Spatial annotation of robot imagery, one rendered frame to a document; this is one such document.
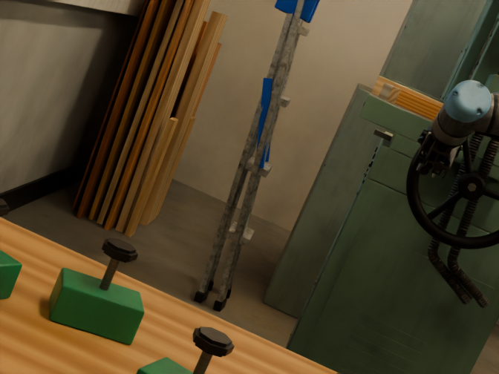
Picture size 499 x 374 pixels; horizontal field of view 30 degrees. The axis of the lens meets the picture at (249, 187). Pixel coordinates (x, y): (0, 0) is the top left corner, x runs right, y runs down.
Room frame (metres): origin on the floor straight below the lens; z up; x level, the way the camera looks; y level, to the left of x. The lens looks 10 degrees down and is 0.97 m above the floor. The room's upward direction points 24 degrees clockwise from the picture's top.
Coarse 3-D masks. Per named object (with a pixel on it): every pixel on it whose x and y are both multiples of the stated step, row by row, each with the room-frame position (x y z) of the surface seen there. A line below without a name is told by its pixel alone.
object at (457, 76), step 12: (492, 0) 2.64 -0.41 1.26; (492, 12) 2.63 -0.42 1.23; (480, 24) 2.64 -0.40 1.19; (492, 24) 2.63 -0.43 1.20; (480, 36) 2.63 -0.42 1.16; (468, 48) 2.64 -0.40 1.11; (480, 48) 2.63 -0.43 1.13; (468, 60) 2.63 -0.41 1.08; (456, 72) 2.66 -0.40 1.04; (468, 72) 2.63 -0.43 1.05; (456, 84) 2.63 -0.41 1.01; (444, 96) 2.66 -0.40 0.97
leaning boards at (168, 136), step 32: (160, 0) 3.52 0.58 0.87; (192, 0) 3.46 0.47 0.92; (160, 32) 3.54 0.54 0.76; (192, 32) 3.49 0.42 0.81; (128, 64) 3.42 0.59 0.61; (160, 64) 3.47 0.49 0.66; (192, 64) 4.12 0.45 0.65; (128, 96) 3.54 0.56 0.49; (160, 96) 3.51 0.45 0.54; (192, 96) 3.73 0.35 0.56; (128, 128) 3.55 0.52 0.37; (160, 128) 3.52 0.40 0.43; (96, 160) 3.42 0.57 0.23; (128, 160) 3.42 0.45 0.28; (160, 160) 3.49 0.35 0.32; (96, 192) 3.54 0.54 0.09; (128, 192) 3.47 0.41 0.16; (160, 192) 3.78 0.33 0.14; (128, 224) 3.46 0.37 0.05
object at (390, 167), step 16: (384, 144) 2.35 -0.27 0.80; (384, 160) 2.30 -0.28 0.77; (400, 160) 2.30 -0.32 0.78; (368, 176) 2.30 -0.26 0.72; (384, 176) 2.30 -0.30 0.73; (400, 176) 2.30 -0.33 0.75; (448, 176) 2.29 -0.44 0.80; (400, 192) 2.30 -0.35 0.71; (432, 192) 2.29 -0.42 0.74; (448, 192) 2.28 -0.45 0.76; (464, 208) 2.28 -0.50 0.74; (480, 208) 2.27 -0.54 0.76; (496, 208) 2.27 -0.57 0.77; (480, 224) 2.27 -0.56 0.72; (496, 224) 2.27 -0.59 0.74
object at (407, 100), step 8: (400, 96) 2.46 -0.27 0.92; (408, 96) 2.46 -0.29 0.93; (416, 96) 2.45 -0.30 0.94; (400, 104) 2.46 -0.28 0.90; (408, 104) 2.46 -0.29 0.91; (416, 104) 2.45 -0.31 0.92; (424, 104) 2.45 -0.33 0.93; (432, 104) 2.45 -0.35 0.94; (416, 112) 2.45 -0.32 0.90; (424, 112) 2.45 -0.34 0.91; (432, 112) 2.45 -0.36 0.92
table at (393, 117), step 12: (372, 96) 2.31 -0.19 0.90; (372, 108) 2.31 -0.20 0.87; (384, 108) 2.31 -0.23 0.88; (396, 108) 2.30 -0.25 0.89; (372, 120) 2.31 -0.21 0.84; (384, 120) 2.30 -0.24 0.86; (396, 120) 2.30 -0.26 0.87; (408, 120) 2.30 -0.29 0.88; (420, 120) 2.30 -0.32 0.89; (432, 120) 2.41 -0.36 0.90; (396, 132) 2.30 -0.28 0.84; (408, 132) 2.30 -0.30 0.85; (420, 132) 2.30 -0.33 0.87; (492, 168) 2.18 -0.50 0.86
